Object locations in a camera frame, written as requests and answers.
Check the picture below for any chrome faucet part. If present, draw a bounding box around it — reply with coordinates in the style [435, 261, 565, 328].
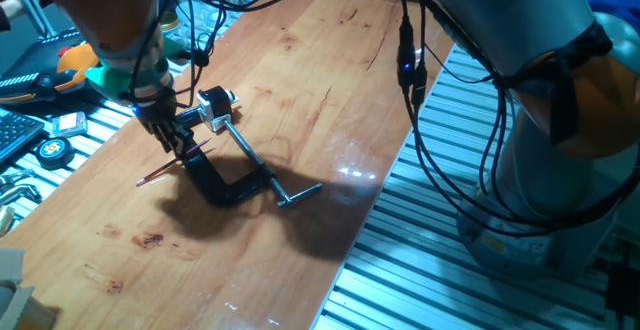
[0, 169, 44, 206]

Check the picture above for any black white pencil sharpener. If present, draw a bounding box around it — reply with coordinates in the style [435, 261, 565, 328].
[195, 85, 240, 133]

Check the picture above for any brass fitting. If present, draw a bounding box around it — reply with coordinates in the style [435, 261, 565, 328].
[0, 204, 16, 236]

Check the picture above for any blue plastic bag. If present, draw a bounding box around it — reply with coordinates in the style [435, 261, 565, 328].
[582, 0, 640, 36]

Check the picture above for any glossy orange wooden board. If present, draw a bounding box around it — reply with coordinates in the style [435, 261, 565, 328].
[0, 0, 456, 330]

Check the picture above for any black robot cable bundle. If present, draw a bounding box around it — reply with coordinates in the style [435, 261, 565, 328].
[159, 0, 640, 237]

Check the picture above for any small white pink box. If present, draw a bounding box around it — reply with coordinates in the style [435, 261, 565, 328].
[51, 111, 89, 139]

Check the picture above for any grey slanted metal bar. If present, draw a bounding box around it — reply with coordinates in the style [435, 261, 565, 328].
[4, 0, 56, 39]

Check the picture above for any thin red pencil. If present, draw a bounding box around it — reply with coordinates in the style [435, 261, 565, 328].
[135, 138, 213, 187]

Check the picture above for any black orange teach pendant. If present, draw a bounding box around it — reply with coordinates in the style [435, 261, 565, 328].
[0, 28, 101, 105]

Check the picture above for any black metal C-clamp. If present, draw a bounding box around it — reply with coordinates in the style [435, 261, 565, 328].
[174, 105, 324, 209]

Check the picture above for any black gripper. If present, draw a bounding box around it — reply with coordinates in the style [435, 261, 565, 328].
[132, 94, 197, 157]

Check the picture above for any black computer keyboard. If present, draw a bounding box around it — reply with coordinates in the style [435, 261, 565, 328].
[0, 111, 45, 165]

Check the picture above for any round black tape measure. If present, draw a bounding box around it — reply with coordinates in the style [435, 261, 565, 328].
[34, 137, 75, 170]

